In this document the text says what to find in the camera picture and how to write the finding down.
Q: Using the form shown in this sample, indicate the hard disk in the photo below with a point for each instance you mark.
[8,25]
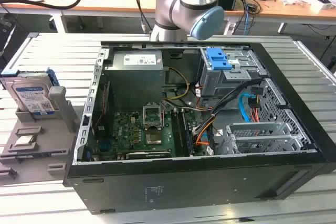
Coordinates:
[29,95]

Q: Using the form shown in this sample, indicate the metal disk bay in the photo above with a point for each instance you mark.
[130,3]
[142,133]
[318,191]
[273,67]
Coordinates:
[257,132]

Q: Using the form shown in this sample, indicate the RAM slot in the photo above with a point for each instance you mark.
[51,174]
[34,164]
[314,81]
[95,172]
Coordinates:
[176,129]

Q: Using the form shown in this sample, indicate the grey power supply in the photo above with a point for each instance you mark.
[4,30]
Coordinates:
[134,82]

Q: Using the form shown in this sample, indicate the CPU socket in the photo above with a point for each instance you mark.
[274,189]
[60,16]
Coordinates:
[155,137]

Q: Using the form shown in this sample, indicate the grey metal drive cage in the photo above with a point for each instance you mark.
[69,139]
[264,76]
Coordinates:
[212,82]

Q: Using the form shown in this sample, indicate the green motherboard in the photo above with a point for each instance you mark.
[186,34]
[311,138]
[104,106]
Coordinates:
[126,129]

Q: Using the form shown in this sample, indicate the black graphics card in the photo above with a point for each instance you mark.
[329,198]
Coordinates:
[147,155]

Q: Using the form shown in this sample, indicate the blue drive latch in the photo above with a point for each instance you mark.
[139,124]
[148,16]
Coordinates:
[216,60]

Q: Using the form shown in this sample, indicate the black PC case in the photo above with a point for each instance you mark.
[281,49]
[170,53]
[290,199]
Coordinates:
[183,182]

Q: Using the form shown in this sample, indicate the white power strip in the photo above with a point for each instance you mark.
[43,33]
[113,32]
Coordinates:
[230,28]

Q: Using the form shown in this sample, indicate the wooden desk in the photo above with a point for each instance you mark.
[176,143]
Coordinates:
[105,3]

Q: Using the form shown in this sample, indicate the grey parts rack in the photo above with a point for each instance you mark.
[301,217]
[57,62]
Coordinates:
[39,155]

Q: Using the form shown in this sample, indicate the silver CPU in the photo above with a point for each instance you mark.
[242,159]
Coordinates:
[25,141]

